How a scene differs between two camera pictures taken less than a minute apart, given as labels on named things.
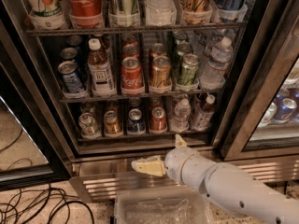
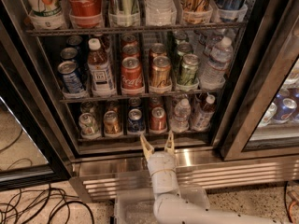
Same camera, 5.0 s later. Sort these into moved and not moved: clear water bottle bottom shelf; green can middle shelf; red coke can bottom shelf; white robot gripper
Moved: white robot gripper
Not moved: red coke can bottom shelf; clear water bottle bottom shelf; green can middle shelf
